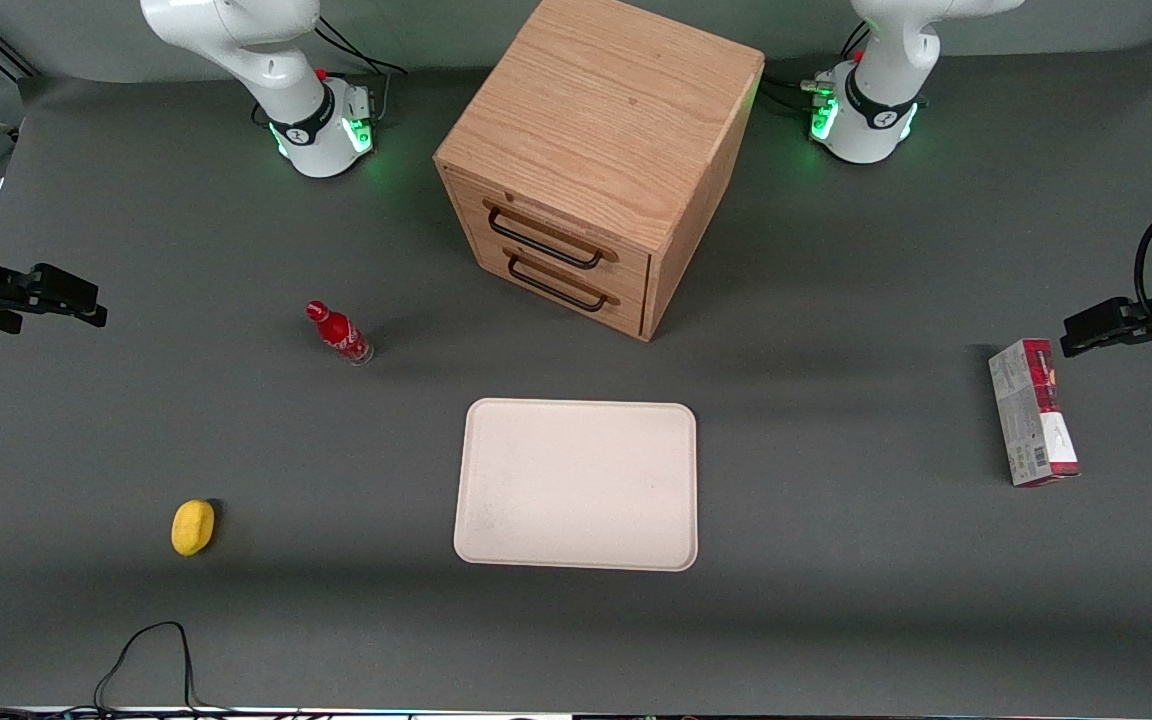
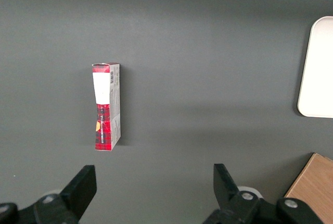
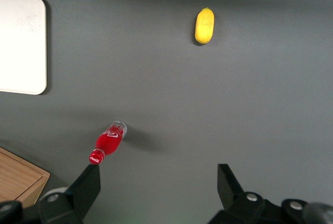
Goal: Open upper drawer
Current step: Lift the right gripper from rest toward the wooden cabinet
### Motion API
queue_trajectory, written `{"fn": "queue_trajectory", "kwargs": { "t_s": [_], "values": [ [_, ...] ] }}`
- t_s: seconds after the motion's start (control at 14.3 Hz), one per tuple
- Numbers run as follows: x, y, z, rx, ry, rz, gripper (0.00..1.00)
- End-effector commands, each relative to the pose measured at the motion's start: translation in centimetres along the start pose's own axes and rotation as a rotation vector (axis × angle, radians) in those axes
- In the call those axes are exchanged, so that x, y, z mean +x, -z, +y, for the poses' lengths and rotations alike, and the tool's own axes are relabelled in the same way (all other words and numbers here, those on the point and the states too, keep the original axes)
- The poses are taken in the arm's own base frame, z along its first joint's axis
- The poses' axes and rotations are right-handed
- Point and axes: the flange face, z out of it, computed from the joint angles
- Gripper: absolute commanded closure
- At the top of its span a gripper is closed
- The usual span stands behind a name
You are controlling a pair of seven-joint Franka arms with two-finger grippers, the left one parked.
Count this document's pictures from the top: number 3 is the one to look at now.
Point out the wooden drawer cabinet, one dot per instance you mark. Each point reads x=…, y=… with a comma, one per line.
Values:
x=18, y=174

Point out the yellow lemon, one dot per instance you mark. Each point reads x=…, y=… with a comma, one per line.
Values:
x=205, y=26

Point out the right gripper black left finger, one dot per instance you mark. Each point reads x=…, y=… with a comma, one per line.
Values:
x=83, y=195

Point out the cream rectangular tray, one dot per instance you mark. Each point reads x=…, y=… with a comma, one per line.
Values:
x=20, y=44

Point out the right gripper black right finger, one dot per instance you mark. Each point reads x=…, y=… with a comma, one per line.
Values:
x=231, y=190

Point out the red cola bottle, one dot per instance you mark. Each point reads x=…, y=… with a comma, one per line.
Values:
x=109, y=143

